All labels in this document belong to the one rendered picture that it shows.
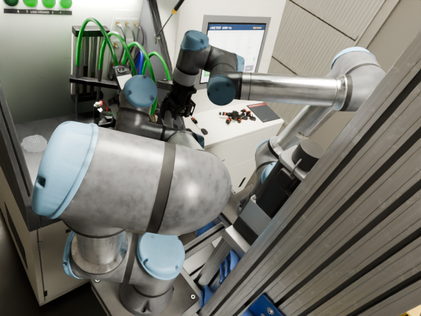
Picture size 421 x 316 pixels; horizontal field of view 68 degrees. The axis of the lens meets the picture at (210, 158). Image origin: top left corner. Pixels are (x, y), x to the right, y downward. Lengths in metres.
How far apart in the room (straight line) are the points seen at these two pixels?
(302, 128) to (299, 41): 1.79
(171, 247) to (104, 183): 0.44
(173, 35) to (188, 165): 1.12
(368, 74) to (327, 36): 1.79
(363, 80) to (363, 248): 0.47
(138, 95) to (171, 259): 0.38
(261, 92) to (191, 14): 0.70
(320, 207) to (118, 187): 0.35
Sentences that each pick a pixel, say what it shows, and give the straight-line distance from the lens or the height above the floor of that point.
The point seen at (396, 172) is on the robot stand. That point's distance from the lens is 0.50.
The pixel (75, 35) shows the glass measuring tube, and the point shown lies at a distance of 1.45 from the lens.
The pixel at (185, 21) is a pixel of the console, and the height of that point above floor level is 1.42.
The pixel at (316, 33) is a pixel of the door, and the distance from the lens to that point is 2.74.
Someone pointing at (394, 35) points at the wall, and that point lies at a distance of 2.58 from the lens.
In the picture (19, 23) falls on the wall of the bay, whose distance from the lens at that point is 1.41.
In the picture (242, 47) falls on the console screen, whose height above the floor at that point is 1.30.
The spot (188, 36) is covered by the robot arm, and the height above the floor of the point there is 1.56.
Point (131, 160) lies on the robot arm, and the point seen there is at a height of 1.67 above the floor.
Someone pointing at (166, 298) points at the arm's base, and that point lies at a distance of 0.90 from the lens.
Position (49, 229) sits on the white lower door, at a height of 0.76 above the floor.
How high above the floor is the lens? 1.92
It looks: 41 degrees down
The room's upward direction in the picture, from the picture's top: 24 degrees clockwise
